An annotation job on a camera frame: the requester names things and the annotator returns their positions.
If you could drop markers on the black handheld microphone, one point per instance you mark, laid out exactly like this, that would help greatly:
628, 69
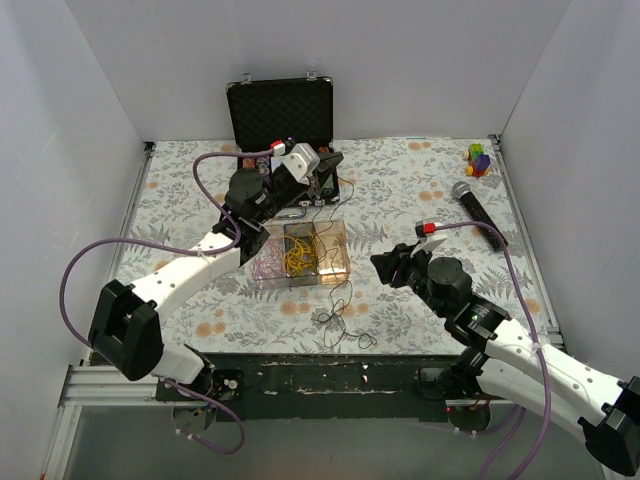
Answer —
462, 192

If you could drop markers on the clear plastic organizer box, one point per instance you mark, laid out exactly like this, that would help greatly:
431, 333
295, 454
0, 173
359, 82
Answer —
302, 254

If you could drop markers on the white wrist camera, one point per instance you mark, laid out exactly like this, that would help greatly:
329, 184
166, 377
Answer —
430, 236
301, 162

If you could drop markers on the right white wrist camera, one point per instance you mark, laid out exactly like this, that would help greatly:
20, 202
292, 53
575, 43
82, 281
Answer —
430, 236

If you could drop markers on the colourful toy block train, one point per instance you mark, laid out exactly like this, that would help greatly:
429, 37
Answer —
478, 162

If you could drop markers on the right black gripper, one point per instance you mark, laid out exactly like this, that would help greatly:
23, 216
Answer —
396, 270

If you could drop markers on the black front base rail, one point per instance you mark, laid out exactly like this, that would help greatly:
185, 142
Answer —
324, 386

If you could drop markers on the floral table mat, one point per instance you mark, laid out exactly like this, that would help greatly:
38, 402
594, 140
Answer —
387, 185

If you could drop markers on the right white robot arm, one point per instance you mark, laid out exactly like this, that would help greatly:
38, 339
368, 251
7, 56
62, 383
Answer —
596, 407

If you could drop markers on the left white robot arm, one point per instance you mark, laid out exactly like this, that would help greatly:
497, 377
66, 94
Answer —
126, 327

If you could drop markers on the black poker chip case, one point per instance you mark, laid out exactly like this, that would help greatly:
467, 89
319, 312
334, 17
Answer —
268, 118

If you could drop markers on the orange green chip row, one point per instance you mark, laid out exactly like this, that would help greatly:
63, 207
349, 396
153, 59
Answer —
328, 186

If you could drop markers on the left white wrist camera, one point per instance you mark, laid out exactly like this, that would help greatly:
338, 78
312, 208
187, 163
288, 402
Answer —
301, 162

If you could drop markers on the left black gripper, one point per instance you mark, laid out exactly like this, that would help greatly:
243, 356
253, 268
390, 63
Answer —
316, 176

